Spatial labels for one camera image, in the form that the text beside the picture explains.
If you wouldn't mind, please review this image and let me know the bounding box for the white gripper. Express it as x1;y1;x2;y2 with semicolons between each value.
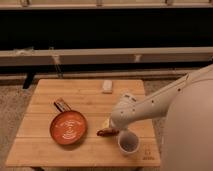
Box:
102;93;137;130

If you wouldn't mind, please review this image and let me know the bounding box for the dark red pepper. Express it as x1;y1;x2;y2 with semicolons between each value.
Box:
97;129;119;137

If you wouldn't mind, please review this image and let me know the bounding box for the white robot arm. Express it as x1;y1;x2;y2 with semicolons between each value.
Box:
107;64;213;171

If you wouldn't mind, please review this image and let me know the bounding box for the small white block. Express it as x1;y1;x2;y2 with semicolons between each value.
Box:
102;80;113;93

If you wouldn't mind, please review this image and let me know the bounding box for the orange frying pan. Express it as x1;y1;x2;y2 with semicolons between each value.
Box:
49;98;88;145

